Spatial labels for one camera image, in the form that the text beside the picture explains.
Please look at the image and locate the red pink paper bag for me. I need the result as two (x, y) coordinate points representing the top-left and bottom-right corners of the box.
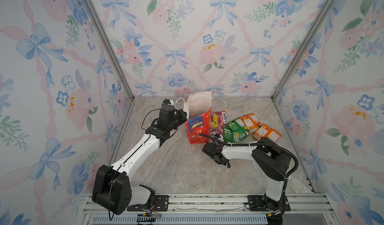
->
(175, 90), (216, 145)

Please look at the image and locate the green snack bag small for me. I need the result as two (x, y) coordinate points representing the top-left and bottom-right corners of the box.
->
(227, 118), (250, 141)

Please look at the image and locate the orange snack bag front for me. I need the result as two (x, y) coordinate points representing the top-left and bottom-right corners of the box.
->
(252, 124), (282, 142)

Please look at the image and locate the orange snack bag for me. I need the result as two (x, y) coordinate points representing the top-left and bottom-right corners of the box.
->
(252, 124), (282, 142)
(241, 114), (262, 134)

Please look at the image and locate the green lime snack bag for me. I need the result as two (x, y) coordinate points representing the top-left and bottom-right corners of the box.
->
(222, 126), (240, 143)

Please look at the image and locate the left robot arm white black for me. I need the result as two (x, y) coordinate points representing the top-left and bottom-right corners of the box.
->
(92, 99), (188, 215)

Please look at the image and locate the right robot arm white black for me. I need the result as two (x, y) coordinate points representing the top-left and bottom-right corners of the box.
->
(203, 136), (299, 213)

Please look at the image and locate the purple Fox's candy bag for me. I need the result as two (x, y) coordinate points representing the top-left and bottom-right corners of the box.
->
(210, 127), (224, 140)

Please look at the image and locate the pink yellow Fox's candy bag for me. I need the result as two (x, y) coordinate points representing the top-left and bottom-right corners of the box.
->
(211, 111), (229, 129)

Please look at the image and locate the orange snack bag rear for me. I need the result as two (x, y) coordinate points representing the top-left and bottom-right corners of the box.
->
(241, 114), (262, 134)

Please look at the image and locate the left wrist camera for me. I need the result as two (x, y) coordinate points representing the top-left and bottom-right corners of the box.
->
(162, 99), (175, 106)

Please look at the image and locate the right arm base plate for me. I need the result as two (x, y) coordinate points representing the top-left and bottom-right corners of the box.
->
(246, 195), (291, 213)

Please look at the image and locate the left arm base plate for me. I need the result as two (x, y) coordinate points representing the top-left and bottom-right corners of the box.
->
(127, 195), (170, 212)

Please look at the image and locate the aluminium mounting rail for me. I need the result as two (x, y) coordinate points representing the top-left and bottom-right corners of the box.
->
(78, 194), (340, 225)

